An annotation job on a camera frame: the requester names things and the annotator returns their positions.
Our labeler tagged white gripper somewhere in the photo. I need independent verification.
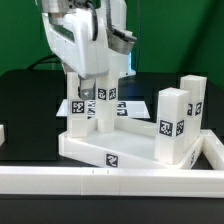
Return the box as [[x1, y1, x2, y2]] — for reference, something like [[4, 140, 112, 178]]
[[42, 9, 110, 100]]

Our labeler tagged white desk top tray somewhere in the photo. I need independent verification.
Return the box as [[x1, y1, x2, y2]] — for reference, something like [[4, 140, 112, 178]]
[[59, 117, 203, 169]]

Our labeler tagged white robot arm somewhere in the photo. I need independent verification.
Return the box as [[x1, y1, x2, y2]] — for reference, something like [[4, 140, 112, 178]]
[[35, 0, 136, 100]]

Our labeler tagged white fiducial marker sheet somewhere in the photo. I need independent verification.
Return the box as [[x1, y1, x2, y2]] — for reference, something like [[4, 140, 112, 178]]
[[56, 99, 150, 119]]

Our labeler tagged white block left edge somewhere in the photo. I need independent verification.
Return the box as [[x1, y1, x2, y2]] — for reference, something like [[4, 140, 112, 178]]
[[0, 125, 5, 146]]

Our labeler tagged white front fence bar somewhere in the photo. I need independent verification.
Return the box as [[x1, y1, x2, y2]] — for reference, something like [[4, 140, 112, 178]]
[[0, 166, 224, 198]]

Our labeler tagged black cable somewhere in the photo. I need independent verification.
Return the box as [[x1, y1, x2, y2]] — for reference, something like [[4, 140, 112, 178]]
[[27, 54, 63, 70]]

